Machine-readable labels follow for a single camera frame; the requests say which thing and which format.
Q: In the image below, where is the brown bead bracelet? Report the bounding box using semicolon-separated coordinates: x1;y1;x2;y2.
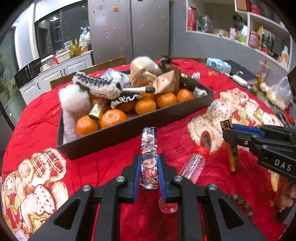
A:
229;193;254;220

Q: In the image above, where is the cartoon printed lighter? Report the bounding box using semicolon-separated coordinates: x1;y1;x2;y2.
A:
140;127;159;190

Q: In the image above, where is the kraft triangular snack packet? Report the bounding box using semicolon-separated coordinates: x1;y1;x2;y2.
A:
152;69;180;94
130;63;157;87

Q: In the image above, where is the beige fluffy pompom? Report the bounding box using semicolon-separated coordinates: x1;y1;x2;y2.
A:
132;56;162;76

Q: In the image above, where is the gold lipstick tube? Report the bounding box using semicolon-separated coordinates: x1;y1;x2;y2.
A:
220;119;239;172

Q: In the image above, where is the person's right hand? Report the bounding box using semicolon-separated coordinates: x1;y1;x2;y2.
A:
277;179;296;211

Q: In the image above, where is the plastic bag with food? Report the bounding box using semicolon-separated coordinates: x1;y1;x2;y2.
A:
259;76;293;113

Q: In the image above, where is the clear bottle red cap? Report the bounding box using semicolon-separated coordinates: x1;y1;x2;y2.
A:
178;131;212;184

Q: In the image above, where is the black rectangular tray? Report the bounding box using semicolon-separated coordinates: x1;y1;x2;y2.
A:
57;83;214;160

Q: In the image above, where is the white power adapter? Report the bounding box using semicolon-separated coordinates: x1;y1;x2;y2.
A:
232;75;248;87

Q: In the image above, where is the drink cup with straw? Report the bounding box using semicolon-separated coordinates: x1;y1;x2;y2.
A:
256;59;269;87

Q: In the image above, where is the black laptop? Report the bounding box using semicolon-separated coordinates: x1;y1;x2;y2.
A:
224;60;256;81

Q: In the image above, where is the blue tissue pack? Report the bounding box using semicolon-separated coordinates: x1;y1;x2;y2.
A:
206;58;232;74

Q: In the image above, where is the white fluffy plush toy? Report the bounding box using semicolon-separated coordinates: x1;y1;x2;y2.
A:
58;84;91;142

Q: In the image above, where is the white kitchen cabinet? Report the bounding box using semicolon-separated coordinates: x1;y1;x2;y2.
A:
20;50;93;105

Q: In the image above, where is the black microwave oven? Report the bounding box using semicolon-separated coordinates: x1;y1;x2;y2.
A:
14;58;42;88

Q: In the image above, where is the silver double-door refrigerator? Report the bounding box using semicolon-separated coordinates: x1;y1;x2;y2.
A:
88;0;170;64

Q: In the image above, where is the white wall shelf unit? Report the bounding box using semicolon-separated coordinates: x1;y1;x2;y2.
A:
185;1;295;73

